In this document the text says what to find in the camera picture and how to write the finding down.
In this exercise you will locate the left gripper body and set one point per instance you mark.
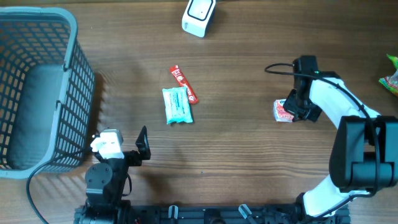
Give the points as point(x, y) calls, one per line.
point(132, 158)

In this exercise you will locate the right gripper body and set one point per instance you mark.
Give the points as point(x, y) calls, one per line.
point(302, 107)

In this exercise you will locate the small red white packet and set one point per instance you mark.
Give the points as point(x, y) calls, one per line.
point(280, 113)

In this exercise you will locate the teal tissue pack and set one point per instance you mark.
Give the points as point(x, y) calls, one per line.
point(177, 107)

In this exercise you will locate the red stick packet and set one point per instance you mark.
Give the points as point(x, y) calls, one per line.
point(182, 81)

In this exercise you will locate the green Haribo gummy bag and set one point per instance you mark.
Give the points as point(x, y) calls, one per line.
point(390, 82)

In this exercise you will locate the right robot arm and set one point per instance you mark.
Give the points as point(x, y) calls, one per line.
point(363, 159)

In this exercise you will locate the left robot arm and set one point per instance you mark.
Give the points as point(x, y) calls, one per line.
point(105, 181)

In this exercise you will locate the white barcode scanner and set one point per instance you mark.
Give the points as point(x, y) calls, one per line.
point(197, 15)

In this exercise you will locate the grey plastic shopping basket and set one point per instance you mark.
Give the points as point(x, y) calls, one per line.
point(47, 88)

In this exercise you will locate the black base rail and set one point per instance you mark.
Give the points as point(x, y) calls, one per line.
point(268, 214)

